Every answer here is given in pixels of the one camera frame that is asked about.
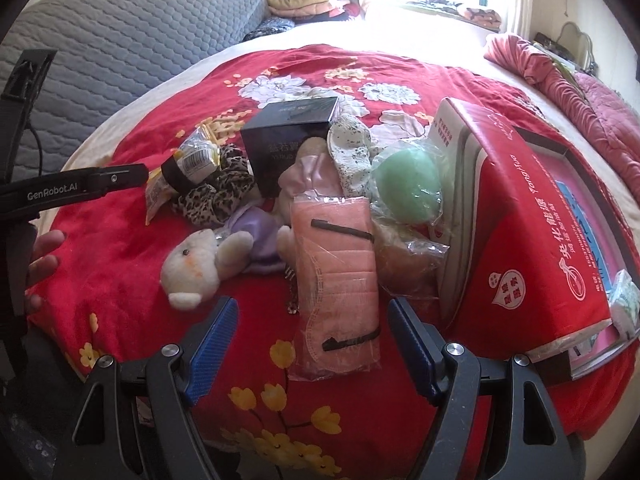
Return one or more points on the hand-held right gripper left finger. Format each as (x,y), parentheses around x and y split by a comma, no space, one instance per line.
(216,347)

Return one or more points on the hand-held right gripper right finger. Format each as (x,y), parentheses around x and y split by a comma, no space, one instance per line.
(411,347)

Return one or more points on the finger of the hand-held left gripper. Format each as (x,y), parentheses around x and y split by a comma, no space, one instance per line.
(100,181)

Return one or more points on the white teddy bear purple dress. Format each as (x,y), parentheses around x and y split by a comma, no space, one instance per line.
(190,270)

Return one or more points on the yellow snack packet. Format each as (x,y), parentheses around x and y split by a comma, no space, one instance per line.
(197,155)

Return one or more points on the pink face mask pack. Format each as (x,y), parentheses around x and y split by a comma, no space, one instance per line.
(335,280)

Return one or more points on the green sponge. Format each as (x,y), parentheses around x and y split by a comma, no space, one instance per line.
(407,180)

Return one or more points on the green white tissue packet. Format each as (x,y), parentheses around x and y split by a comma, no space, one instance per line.
(625,302)

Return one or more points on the dark shallow box tray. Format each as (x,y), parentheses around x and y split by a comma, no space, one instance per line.
(555,147)

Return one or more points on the person's left hand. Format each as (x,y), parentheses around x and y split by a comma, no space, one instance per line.
(45,247)

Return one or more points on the peach sponge in plastic bag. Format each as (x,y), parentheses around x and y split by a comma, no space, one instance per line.
(405,265)

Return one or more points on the red floral blanket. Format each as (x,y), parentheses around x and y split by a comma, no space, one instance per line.
(125,270)

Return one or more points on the grey quilted headboard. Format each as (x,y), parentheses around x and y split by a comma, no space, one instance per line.
(125,35)

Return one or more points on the leopard print scrunchie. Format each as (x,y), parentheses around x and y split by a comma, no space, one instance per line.
(205,200)

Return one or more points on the red tissue box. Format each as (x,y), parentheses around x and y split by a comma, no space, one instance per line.
(520,225)

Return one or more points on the black cardboard box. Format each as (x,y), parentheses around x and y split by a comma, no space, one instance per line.
(285,130)

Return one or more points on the white speckled cloth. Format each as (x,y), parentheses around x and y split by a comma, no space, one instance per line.
(352,160)

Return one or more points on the dark patterned pillow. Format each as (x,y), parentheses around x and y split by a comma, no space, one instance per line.
(270,27)

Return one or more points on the yellow folded blanket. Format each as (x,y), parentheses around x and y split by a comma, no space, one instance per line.
(295,1)

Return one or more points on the pink quilt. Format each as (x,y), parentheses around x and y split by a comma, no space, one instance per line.
(590,110)

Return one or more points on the cream bed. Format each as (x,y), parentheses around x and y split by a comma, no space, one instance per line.
(440,45)

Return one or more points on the brown patterned cushion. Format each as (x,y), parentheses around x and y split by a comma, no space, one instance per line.
(482,15)

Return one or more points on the clothes on windowsill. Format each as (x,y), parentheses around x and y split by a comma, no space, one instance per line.
(435,6)

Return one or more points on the silver framed mirror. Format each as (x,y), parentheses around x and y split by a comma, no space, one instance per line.
(575,45)

